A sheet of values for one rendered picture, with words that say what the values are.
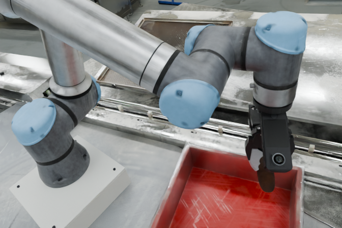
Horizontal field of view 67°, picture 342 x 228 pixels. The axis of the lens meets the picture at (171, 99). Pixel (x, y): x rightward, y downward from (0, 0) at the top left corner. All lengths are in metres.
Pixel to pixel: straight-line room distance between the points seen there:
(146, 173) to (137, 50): 0.58
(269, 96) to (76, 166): 0.58
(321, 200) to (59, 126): 0.73
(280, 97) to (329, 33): 0.82
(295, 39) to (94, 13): 0.29
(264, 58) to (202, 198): 0.49
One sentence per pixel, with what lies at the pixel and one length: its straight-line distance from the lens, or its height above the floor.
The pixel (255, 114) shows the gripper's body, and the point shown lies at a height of 1.12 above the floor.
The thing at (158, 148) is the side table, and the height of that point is 0.82.
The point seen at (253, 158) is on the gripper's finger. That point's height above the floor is 1.03.
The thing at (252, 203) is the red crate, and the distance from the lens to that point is 0.79.
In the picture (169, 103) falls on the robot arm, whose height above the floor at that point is 1.30.
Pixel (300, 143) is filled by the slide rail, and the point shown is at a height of 0.85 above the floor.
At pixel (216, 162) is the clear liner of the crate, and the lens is 0.79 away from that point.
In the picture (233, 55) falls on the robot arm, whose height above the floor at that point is 1.29.
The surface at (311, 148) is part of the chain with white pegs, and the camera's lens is 0.88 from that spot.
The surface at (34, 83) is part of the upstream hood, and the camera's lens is 1.35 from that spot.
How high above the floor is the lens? 1.52
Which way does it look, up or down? 39 degrees down
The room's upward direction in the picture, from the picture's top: 11 degrees counter-clockwise
